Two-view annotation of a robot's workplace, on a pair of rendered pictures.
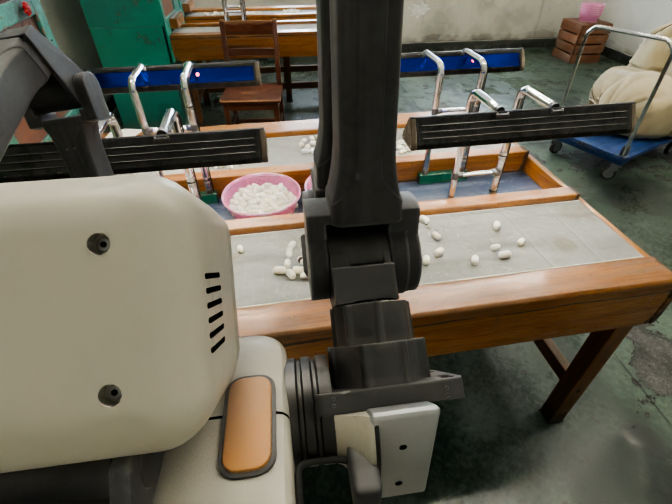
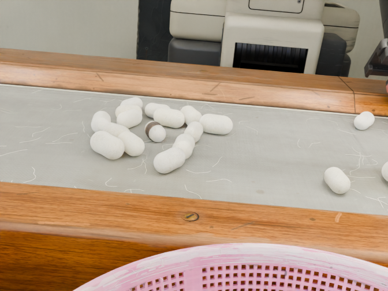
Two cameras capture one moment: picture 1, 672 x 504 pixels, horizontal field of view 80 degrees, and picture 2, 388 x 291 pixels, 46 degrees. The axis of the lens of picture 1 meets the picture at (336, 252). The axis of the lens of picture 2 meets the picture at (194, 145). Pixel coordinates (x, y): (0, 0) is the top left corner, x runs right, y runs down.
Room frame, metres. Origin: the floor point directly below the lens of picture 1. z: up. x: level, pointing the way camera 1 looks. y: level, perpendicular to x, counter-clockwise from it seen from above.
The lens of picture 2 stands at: (1.26, 0.22, 0.92)
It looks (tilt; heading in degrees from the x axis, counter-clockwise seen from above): 23 degrees down; 190
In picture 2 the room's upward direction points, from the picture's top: 5 degrees clockwise
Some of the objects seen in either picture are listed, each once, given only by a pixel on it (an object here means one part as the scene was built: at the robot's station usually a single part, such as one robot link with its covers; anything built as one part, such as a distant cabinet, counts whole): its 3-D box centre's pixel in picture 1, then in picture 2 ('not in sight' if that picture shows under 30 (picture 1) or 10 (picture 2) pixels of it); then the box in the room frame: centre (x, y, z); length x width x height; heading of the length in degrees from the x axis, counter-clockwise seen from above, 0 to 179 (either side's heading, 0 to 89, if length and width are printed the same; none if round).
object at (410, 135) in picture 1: (522, 122); not in sight; (1.01, -0.48, 1.08); 0.62 x 0.08 x 0.07; 100
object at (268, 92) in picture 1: (253, 92); not in sight; (3.09, 0.63, 0.45); 0.44 x 0.43 x 0.91; 93
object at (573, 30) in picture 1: (583, 32); not in sight; (5.75, -3.19, 0.32); 0.42 x 0.42 x 0.64; 8
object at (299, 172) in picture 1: (305, 179); not in sight; (1.35, 0.12, 0.71); 1.81 x 0.05 x 0.11; 100
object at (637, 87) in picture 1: (638, 104); not in sight; (2.97, -2.25, 0.40); 0.74 x 0.56 x 0.38; 99
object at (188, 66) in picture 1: (178, 136); not in sight; (1.31, 0.55, 0.90); 0.20 x 0.19 x 0.45; 100
